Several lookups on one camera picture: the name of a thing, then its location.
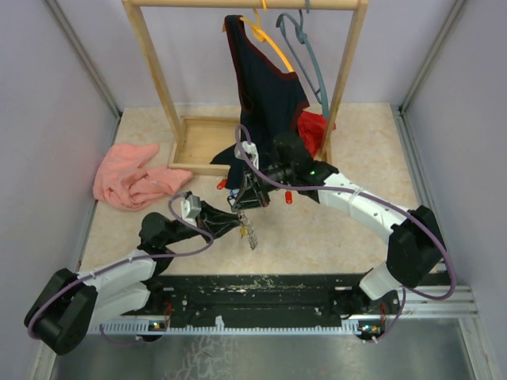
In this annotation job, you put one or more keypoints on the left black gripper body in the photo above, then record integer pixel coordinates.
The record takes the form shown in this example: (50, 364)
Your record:
(202, 219)

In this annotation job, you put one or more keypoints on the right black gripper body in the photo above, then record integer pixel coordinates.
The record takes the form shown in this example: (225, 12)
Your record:
(261, 193)

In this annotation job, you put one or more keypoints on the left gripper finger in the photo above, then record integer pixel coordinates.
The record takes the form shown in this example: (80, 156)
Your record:
(220, 229)
(216, 215)

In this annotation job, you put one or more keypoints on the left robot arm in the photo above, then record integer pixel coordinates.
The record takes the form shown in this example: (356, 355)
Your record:
(73, 303)

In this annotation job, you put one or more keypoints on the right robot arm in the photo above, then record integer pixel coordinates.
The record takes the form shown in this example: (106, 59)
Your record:
(413, 238)

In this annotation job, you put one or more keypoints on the red key tag left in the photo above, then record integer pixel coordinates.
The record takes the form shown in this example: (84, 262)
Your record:
(221, 185)

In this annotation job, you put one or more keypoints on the wooden clothes rack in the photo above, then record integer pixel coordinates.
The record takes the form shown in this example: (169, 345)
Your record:
(198, 138)

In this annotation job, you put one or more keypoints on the red cloth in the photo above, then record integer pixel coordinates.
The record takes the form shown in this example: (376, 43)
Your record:
(311, 128)

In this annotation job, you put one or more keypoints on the dark navy vest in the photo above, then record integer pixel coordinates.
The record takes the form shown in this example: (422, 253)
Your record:
(271, 100)

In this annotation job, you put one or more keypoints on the pink cloth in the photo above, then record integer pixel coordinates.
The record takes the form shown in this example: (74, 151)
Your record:
(124, 181)

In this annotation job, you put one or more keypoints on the yellow hanger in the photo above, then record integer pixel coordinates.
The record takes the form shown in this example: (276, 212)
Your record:
(260, 34)

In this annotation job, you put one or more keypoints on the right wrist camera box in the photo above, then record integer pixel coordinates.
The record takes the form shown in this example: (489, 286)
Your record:
(248, 150)

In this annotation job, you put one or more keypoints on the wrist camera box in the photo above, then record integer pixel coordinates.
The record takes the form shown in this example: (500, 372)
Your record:
(190, 207)
(248, 150)

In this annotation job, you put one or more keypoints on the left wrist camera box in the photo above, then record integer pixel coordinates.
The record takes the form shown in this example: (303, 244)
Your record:
(190, 207)

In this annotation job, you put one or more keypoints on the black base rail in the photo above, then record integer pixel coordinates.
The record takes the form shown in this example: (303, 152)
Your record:
(261, 301)

